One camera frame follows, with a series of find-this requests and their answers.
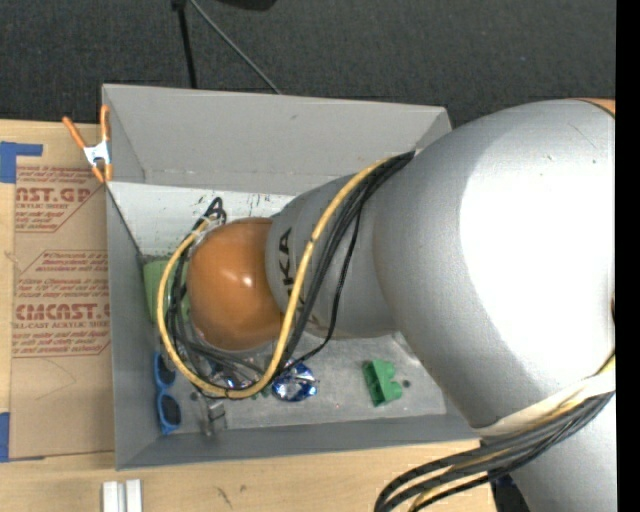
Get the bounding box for blue sunglasses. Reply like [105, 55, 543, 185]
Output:
[152, 351, 183, 436]

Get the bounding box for blue shiny foil packet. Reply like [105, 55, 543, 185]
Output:
[271, 361, 320, 403]

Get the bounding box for light green sponge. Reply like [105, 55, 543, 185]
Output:
[143, 259, 192, 324]

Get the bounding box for green toy building block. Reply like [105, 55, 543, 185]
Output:
[361, 359, 404, 408]

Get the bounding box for brown cardboard board red print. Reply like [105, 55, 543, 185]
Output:
[0, 118, 117, 462]

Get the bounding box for grey metal bin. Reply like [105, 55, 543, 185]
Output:
[101, 83, 482, 472]

